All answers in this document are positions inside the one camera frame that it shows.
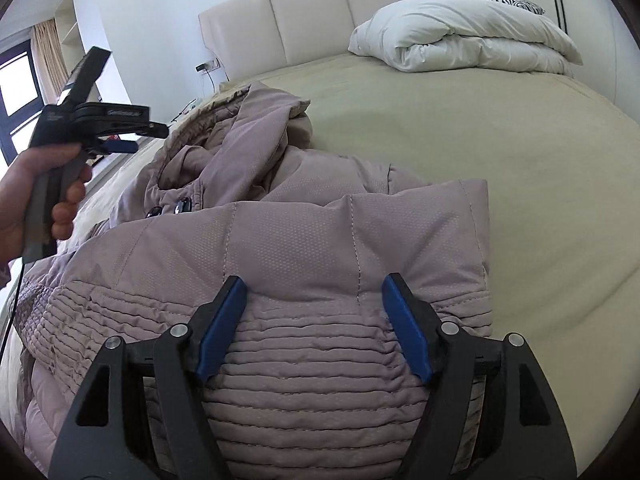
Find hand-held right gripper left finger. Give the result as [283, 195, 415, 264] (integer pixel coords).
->
[48, 275, 249, 480]

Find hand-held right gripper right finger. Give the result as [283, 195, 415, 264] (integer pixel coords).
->
[381, 272, 592, 480]

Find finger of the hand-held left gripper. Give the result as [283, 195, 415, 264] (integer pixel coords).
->
[102, 119, 170, 139]
[82, 139, 138, 157]

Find mauve puffer jacket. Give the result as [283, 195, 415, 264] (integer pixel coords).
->
[11, 80, 496, 480]

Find person's left hand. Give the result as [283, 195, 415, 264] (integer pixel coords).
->
[0, 142, 94, 267]

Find dark framed window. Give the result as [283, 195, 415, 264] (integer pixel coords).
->
[0, 41, 47, 167]

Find beige curtain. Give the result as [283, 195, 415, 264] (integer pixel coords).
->
[29, 17, 72, 106]

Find beige bed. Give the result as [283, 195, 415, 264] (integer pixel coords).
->
[0, 49, 640, 480]

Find cream padded headboard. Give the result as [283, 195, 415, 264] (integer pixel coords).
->
[198, 0, 484, 86]

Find folded white duvet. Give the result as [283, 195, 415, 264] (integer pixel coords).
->
[347, 0, 585, 79]

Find zebra print pillow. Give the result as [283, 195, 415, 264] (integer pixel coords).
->
[486, 0, 547, 17]

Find black cable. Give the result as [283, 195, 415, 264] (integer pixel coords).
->
[0, 257, 27, 361]

